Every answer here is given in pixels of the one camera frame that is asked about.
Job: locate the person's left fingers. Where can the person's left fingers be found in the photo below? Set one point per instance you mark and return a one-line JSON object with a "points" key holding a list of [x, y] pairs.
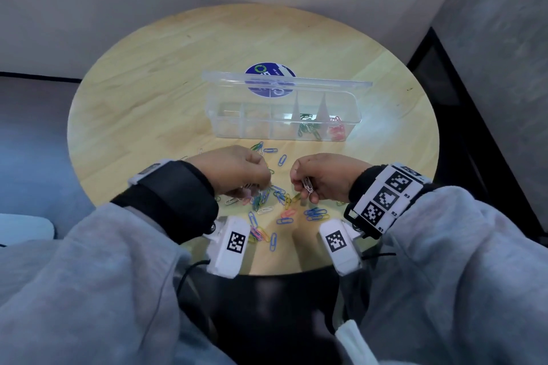
{"points": [[257, 176]]}

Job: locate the white wrist camera with marker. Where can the white wrist camera with marker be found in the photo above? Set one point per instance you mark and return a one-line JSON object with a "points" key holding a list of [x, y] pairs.
{"points": [[229, 245], [340, 245]]}

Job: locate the wrist band with square markers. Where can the wrist band with square markers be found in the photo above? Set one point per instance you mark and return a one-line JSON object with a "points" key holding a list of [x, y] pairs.
{"points": [[385, 198]]}

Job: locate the pile of coloured paper clips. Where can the pile of coloured paper clips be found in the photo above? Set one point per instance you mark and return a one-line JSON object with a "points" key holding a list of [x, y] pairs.
{"points": [[278, 204]]}

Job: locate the person's right fingers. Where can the person's right fingers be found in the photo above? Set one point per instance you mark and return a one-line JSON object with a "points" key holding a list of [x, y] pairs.
{"points": [[298, 174]]}

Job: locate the white cloth strip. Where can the white cloth strip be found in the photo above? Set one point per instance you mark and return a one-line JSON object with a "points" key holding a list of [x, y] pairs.
{"points": [[353, 343]]}

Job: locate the round blue sticker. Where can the round blue sticker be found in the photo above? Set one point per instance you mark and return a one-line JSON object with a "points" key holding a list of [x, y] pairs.
{"points": [[269, 78]]}

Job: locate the person's left forearm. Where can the person's left forearm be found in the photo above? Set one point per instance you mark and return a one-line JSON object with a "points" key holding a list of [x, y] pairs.
{"points": [[85, 283]]}

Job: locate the white wrist tracker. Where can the white wrist tracker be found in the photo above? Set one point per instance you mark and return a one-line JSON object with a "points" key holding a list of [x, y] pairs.
{"points": [[147, 172]]}

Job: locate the green paper clips heap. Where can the green paper clips heap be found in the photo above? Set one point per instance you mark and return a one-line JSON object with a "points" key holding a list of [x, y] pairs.
{"points": [[309, 126]]}

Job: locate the clear plastic organizer box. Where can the clear plastic organizer box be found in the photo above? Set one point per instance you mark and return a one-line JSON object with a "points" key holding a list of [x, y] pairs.
{"points": [[265, 114]]}

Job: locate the person's left hand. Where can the person's left hand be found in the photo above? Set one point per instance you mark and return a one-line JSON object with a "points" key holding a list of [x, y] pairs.
{"points": [[227, 168]]}

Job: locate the person's right forearm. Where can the person's right forearm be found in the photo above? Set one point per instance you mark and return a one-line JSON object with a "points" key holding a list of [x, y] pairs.
{"points": [[462, 275]]}

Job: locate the white seat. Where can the white seat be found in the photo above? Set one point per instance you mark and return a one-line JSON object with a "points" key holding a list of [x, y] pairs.
{"points": [[23, 228]]}

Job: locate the white paper clips bunch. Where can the white paper clips bunch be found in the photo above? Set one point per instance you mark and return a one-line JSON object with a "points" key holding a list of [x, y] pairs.
{"points": [[308, 185]]}

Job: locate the person's right hand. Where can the person's right hand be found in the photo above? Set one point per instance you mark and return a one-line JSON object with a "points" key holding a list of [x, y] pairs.
{"points": [[332, 178]]}

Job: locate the person's black trousers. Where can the person's black trousers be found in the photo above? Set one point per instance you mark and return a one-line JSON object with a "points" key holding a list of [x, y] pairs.
{"points": [[274, 317]]}

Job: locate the red paper clips heap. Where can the red paper clips heap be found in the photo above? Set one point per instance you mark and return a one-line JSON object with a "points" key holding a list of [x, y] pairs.
{"points": [[337, 130]]}

